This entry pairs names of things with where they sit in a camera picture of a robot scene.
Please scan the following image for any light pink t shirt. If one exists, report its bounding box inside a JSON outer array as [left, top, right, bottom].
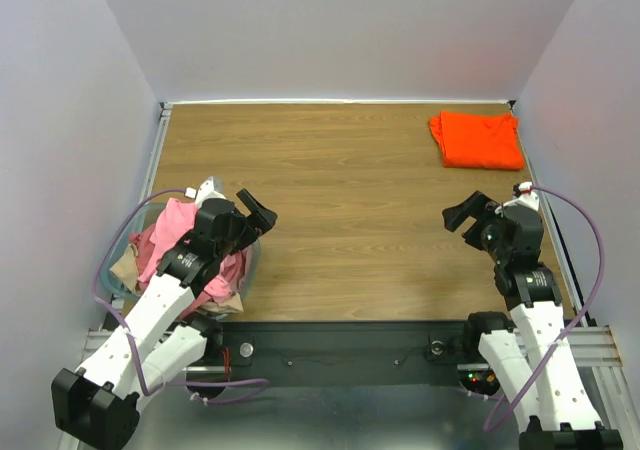
[[137, 197, 236, 304]]

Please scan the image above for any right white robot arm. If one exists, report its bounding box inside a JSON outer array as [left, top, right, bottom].
[[442, 182, 624, 449]]

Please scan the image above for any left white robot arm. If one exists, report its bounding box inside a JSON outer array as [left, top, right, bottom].
[[51, 179, 278, 449]]

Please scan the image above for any dusty rose shirt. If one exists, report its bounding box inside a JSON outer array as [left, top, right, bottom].
[[129, 224, 253, 287]]

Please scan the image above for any folded orange t shirt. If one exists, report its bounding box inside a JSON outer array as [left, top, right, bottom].
[[428, 111, 525, 171]]

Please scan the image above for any clear plastic bin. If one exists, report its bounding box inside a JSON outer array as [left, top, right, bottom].
[[99, 198, 259, 316]]

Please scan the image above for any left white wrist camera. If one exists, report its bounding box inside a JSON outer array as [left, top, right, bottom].
[[184, 176, 226, 209]]

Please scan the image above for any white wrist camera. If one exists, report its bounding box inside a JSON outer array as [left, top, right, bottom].
[[184, 176, 226, 209], [502, 181, 540, 212]]

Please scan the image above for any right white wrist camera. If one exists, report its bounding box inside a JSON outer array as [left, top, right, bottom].
[[502, 181, 540, 212]]

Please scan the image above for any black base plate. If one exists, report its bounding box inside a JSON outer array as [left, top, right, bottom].
[[164, 320, 521, 389]]

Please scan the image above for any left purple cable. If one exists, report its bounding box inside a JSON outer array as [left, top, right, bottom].
[[94, 187, 271, 405]]

